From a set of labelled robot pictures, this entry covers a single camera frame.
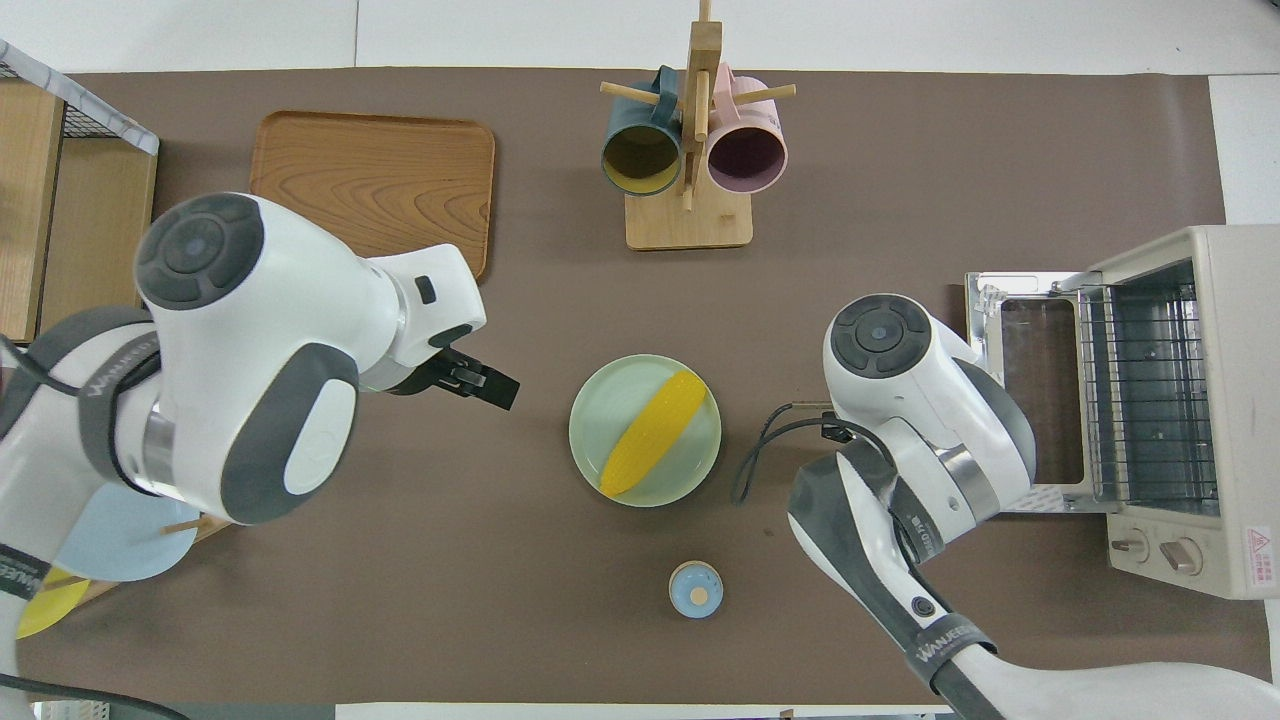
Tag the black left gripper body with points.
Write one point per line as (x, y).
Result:
(425, 372)

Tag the yellow corn cob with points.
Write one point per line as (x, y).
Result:
(650, 435)

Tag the pale green plate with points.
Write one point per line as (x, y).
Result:
(690, 465)

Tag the glass oven door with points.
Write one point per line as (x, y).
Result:
(1000, 285)

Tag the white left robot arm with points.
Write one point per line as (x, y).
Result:
(260, 350)

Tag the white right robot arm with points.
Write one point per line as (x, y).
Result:
(900, 350)

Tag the beige oven knob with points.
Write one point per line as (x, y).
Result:
(1130, 546)
(1183, 556)

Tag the beige toaster oven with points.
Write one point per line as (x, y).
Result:
(1240, 350)

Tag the brown table mat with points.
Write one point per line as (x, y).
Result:
(600, 300)

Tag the wooden tray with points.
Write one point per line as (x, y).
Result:
(400, 170)

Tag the wooden mug rack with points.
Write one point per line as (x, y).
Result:
(690, 225)

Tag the dark teal mug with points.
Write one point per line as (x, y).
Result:
(640, 160)

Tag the wooden plate rack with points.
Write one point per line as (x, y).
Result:
(185, 524)

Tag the pink mug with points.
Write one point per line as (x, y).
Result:
(745, 160)

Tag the light blue plate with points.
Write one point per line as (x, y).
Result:
(120, 550)

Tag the yellow plate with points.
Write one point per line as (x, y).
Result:
(50, 607)

